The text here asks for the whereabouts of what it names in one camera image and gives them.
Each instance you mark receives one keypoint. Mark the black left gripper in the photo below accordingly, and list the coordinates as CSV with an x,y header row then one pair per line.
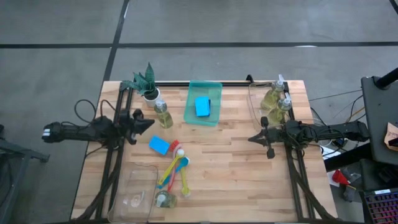
x,y
129,126

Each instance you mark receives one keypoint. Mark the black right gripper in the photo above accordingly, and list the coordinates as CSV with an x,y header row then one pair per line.
x,y
276,135

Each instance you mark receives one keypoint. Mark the blue sponge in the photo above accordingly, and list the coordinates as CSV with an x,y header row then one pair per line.
x,y
159,145
202,106

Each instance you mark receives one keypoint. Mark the blue dish brush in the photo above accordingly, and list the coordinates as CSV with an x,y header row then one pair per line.
x,y
184,161

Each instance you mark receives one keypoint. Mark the yellow-green dish brush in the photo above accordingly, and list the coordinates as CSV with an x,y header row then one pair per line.
x,y
186,192

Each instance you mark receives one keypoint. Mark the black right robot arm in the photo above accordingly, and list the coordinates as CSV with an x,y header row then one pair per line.
x,y
335,130

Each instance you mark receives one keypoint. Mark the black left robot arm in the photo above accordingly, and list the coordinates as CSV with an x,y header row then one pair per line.
x,y
81,132

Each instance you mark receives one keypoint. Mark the snake plant in white pot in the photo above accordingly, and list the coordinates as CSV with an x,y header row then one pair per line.
x,y
155,101

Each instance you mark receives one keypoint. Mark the clear plastic bin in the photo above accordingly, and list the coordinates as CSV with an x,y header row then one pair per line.
x,y
253,102
136,183

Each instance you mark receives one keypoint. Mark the teal translucent plastic bin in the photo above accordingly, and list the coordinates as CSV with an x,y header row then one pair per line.
x,y
192,115

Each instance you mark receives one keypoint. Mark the black clamp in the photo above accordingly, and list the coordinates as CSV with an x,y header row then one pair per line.
x,y
248,77

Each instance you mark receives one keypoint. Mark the white paper sheet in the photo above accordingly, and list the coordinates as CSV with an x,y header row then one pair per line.
x,y
329,152

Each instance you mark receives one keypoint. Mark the red funnel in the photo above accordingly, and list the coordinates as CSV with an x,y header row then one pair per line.
x,y
338,177

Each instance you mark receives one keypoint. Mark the grey small object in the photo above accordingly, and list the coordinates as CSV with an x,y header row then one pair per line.
x,y
349,194

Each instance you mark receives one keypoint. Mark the black side table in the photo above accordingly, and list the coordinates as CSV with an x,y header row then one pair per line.
x,y
379,124

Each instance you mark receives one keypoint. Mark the black metal stand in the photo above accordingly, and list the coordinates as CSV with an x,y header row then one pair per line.
x,y
18,152

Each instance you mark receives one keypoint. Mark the brown paper bag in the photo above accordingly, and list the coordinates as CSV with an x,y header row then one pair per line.
x,y
392,137

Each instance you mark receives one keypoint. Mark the black pole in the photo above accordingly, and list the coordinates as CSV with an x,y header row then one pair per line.
x,y
387,79

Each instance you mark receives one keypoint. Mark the backlit keyboard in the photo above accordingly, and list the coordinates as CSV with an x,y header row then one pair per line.
x,y
382,208

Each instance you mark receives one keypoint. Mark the black aluminium rig frame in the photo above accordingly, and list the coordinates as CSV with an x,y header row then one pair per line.
x,y
174,83

